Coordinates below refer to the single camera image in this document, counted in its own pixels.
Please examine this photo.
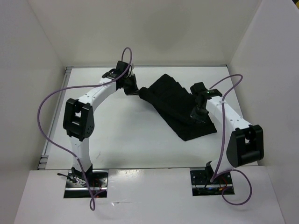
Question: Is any black pleated skirt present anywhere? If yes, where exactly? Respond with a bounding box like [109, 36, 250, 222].
[139, 74, 217, 141]

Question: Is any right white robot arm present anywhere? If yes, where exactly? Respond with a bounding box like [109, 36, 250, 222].
[190, 82, 264, 183]

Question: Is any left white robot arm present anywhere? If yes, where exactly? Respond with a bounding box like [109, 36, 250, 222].
[63, 61, 138, 187]

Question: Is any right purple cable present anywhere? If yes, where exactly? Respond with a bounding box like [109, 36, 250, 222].
[209, 74, 252, 206]

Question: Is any purple cable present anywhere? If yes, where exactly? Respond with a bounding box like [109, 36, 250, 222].
[37, 47, 134, 210]
[209, 74, 252, 206]

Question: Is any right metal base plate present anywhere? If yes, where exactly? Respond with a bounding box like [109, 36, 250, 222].
[190, 168, 235, 196]

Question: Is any metal base plate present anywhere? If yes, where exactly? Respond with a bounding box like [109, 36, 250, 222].
[190, 168, 235, 196]
[64, 170, 108, 199]

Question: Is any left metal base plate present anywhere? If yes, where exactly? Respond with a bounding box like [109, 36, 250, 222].
[64, 170, 108, 199]

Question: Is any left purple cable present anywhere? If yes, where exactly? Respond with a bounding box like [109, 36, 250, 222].
[37, 47, 134, 210]

